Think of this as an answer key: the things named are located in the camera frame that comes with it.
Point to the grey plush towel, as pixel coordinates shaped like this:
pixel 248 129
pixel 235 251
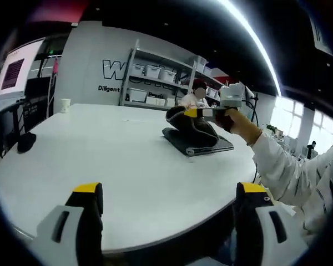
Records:
pixel 199 138

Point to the person's right hand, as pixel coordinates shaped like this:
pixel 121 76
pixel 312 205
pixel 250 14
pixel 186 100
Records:
pixel 238 123

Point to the black monitor on stand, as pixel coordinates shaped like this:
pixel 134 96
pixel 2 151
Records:
pixel 249 97

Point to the person's legs blue jeans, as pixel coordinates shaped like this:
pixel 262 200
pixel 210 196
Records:
pixel 227 246

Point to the small green potted plant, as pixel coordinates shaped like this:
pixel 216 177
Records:
pixel 271 128

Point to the long ceiling light strip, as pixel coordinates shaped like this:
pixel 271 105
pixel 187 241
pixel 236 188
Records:
pixel 259 43

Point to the row of white storage bins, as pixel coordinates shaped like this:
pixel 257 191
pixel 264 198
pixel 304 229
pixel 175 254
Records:
pixel 152 70

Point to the grey metal storage shelf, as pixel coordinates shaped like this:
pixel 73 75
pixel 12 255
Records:
pixel 161 56

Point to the person's torso white shirt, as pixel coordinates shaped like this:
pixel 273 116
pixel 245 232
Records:
pixel 327 180

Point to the black bag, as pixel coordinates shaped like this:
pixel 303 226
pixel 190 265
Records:
pixel 26 142

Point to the white paper cup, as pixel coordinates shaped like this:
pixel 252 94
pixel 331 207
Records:
pixel 65 106

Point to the grey side desk black legs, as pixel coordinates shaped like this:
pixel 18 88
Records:
pixel 5 104

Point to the black computer monitor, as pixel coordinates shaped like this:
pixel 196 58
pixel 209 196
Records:
pixel 39 86

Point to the pink hanging cloth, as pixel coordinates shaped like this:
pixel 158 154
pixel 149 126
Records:
pixel 55 66

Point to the white presentation screen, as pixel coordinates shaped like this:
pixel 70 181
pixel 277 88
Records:
pixel 19 69

